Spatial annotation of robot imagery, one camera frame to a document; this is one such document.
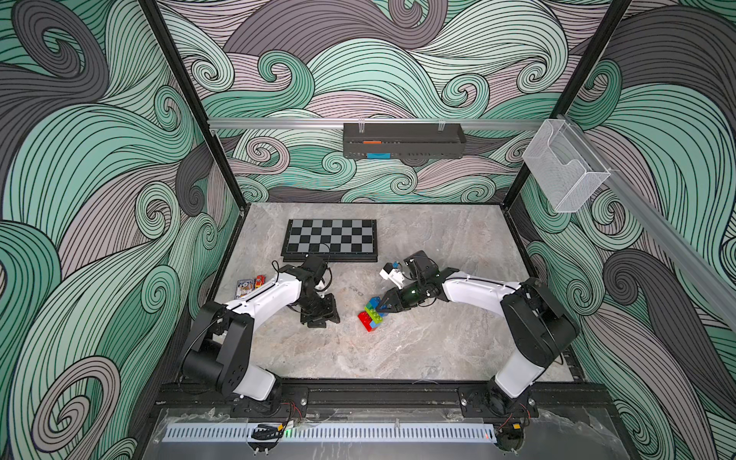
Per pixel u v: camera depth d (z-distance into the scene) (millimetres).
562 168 794
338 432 698
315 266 732
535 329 461
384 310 824
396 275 829
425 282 716
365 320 854
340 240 1037
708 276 519
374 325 837
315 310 734
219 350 430
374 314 835
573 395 759
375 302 837
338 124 933
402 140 939
